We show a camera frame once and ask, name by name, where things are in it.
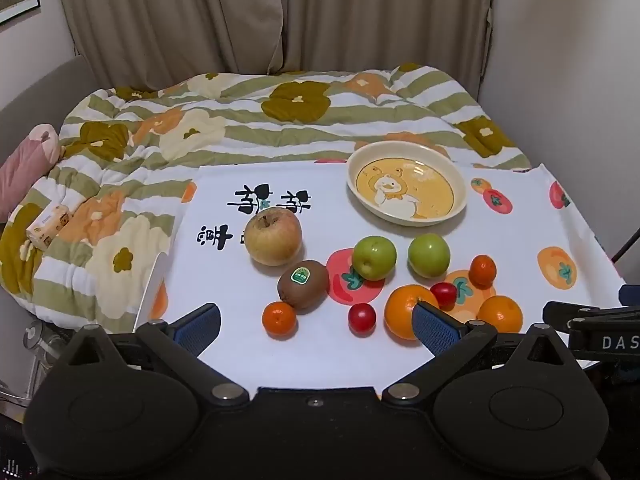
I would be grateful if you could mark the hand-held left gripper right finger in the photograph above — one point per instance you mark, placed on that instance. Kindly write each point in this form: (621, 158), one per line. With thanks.
(434, 332)

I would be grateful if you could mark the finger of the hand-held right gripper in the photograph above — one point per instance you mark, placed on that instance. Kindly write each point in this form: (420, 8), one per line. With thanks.
(631, 294)
(585, 316)

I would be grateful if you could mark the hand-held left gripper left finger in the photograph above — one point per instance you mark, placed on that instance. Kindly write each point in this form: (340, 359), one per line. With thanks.
(200, 331)

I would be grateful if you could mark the red cherry tomato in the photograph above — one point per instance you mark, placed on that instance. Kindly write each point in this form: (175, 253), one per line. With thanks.
(443, 295)
(362, 319)

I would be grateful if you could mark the large orange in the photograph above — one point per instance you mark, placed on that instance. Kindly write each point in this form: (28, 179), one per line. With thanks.
(500, 314)
(400, 312)

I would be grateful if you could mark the green apple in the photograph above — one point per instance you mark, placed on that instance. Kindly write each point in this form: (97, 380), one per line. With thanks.
(374, 258)
(429, 256)

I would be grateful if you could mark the small mandarin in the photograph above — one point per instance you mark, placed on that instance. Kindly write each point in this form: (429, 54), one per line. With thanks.
(279, 320)
(482, 271)

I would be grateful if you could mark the brown kiwi with sticker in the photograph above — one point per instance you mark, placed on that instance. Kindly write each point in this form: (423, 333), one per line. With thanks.
(302, 285)

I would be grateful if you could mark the yellow red apple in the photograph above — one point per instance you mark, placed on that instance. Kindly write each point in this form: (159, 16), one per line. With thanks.
(272, 237)

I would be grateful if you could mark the cream duck print bowl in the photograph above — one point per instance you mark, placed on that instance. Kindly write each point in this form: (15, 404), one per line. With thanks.
(407, 185)

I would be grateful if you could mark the white persimmon print cloth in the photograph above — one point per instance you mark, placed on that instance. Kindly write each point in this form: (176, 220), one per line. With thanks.
(320, 220)

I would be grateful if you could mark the clear plastic bottle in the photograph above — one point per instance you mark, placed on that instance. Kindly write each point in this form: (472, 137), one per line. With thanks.
(37, 342)

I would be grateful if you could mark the tissue packet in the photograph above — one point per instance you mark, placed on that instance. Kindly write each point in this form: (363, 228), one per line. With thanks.
(49, 225)

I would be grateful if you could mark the floral striped blanket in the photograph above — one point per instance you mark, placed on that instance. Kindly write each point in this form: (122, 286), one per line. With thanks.
(300, 130)

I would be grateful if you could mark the pink plush toy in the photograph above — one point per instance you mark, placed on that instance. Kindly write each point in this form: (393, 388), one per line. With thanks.
(25, 165)

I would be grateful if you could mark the grey upholstered headboard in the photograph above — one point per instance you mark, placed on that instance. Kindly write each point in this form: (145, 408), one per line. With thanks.
(45, 100)

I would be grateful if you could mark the beige curtain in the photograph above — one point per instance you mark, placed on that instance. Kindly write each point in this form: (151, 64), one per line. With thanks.
(170, 15)
(385, 10)

